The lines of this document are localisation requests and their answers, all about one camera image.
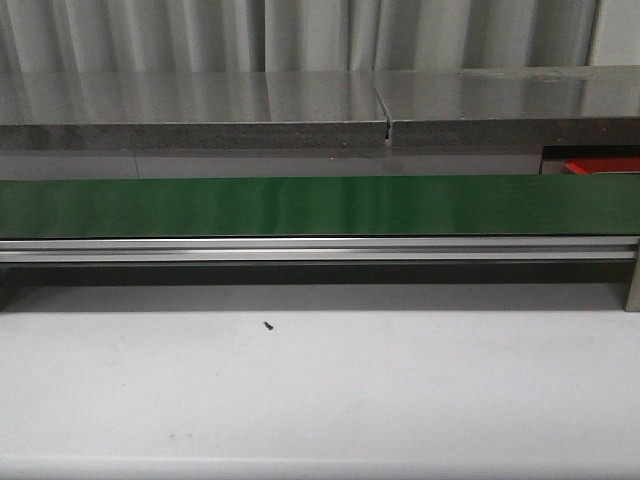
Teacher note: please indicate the red plastic tray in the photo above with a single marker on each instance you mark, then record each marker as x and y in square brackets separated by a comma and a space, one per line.
[603, 165]

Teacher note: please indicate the green conveyor belt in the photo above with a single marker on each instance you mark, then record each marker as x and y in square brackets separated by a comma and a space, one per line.
[321, 206]

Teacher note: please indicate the right grey stone countertop slab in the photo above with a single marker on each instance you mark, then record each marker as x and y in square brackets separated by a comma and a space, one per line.
[535, 106]

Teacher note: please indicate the grey stone countertop slab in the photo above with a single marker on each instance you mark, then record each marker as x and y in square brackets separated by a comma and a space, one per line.
[189, 111]
[535, 106]

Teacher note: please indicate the left grey stone countertop slab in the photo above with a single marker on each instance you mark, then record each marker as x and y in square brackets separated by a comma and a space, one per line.
[189, 111]

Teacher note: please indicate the white pleated curtain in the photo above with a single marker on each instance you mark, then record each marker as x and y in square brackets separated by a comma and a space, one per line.
[273, 36]

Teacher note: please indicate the aluminium conveyor frame rail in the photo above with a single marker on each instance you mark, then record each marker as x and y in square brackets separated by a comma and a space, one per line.
[321, 249]

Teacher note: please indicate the steel conveyor support bracket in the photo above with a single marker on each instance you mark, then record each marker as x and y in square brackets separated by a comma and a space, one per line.
[632, 302]

